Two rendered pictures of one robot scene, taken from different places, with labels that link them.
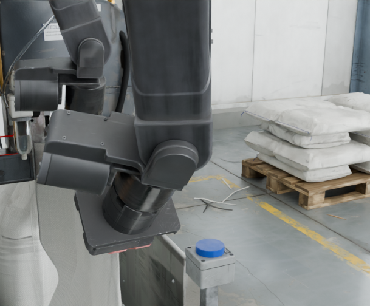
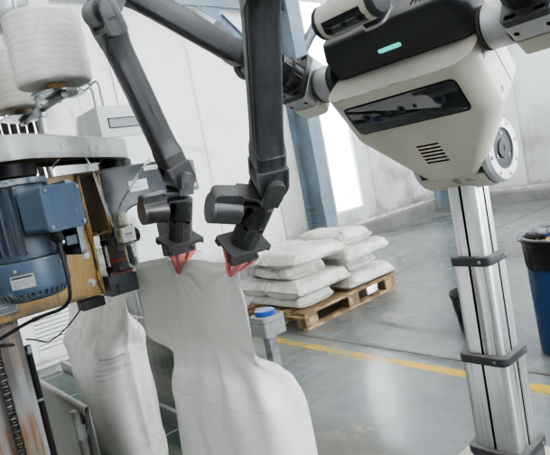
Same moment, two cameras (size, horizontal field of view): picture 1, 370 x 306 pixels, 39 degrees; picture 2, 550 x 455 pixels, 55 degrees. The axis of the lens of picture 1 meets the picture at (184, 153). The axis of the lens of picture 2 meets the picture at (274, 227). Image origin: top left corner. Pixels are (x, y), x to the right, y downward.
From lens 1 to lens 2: 0.59 m
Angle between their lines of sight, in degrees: 18
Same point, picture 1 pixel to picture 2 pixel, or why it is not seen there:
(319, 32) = not seen: hidden behind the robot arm
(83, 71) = (182, 191)
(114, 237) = (243, 253)
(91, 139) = (234, 193)
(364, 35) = (309, 184)
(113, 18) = not seen: hidden behind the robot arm
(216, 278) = (275, 329)
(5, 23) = (105, 184)
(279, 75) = not seen: hidden behind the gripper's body
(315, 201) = (312, 322)
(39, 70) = (156, 196)
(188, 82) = (278, 152)
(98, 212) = (230, 244)
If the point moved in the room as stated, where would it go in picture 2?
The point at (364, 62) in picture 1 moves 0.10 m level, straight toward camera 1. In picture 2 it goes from (315, 207) to (315, 207)
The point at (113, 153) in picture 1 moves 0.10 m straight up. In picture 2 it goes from (246, 197) to (235, 142)
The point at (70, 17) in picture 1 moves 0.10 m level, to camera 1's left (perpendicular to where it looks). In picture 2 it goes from (172, 162) to (126, 170)
